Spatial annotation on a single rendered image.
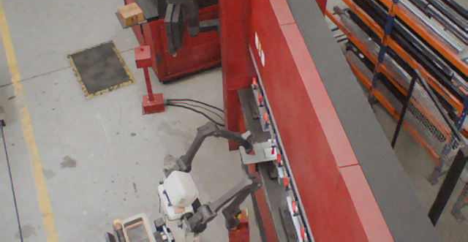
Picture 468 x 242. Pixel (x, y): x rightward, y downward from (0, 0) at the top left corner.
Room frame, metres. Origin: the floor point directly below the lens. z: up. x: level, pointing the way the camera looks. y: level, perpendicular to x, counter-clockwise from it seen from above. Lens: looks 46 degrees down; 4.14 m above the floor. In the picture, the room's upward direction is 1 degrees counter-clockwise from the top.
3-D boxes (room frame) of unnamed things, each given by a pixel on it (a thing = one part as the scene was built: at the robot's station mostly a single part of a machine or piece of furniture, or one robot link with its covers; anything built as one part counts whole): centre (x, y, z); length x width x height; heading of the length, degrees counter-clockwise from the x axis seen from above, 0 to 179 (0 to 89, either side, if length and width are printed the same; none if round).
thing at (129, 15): (4.32, 1.06, 1.04); 0.30 x 0.26 x 0.12; 23
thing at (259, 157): (2.50, -0.16, 1.00); 0.26 x 0.18 x 0.01; 100
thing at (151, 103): (3.98, 0.94, 0.41); 0.25 x 0.20 x 0.83; 100
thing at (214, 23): (3.76, 0.18, 1.17); 0.40 x 0.24 x 0.07; 10
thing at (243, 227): (2.02, 0.01, 0.75); 0.20 x 0.16 x 0.18; 4
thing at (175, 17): (3.64, 0.51, 1.42); 0.45 x 0.12 x 0.36; 177
